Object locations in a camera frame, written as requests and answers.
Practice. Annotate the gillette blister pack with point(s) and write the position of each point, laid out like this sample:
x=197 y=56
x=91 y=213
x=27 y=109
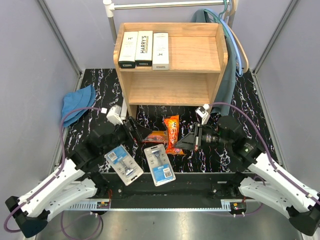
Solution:
x=159 y=164
x=124 y=164

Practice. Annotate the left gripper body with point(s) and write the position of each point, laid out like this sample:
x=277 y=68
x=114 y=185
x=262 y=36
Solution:
x=123 y=136

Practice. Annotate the teal hanging garment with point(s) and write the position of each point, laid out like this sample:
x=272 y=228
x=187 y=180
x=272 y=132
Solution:
x=228 y=82

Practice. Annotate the orange razor pack horizontal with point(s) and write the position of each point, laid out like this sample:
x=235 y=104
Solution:
x=157 y=137

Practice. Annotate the wooden two-tier shelf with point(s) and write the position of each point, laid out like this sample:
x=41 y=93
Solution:
x=198 y=57

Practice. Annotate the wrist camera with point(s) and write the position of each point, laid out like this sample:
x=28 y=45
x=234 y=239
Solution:
x=113 y=115
x=203 y=113

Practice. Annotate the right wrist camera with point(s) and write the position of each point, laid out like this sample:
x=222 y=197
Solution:
x=203 y=113

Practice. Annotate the white Harry's razor box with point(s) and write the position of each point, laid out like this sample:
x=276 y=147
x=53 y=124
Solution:
x=144 y=49

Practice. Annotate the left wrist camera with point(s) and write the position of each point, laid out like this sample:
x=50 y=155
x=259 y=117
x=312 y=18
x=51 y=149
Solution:
x=113 y=115

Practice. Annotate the metal clothes rack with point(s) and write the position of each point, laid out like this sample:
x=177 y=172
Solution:
x=110 y=8

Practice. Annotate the Gillette blister pack centre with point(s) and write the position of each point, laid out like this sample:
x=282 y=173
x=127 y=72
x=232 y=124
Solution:
x=159 y=164

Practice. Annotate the blue bucket hat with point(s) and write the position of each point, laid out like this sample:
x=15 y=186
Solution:
x=84 y=97

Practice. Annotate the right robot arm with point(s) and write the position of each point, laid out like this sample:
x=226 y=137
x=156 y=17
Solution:
x=299 y=203

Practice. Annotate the light blue hanger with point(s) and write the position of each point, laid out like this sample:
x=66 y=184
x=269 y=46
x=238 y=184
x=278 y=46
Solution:
x=237 y=53

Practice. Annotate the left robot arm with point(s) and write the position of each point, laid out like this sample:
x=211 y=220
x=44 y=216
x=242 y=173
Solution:
x=76 y=179

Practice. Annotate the Gillette blister pack left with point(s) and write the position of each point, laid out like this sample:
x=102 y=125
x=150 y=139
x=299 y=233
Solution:
x=124 y=164

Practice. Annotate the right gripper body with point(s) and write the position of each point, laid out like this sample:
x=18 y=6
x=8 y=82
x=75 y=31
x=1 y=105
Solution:
x=206 y=137

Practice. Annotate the orange razor pack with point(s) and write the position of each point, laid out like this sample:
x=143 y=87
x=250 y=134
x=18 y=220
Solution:
x=172 y=125

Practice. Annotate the green hanger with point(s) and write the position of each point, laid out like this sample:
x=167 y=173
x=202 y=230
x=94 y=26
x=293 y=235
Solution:
x=222 y=15

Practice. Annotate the wooden hanger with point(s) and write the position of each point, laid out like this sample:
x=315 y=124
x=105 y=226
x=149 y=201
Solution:
x=228 y=17

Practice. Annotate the white H razor box on shelf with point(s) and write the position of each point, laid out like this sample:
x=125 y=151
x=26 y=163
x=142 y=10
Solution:
x=127 y=54

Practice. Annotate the white h razor box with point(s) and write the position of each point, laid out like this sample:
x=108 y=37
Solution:
x=127 y=54
x=160 y=51

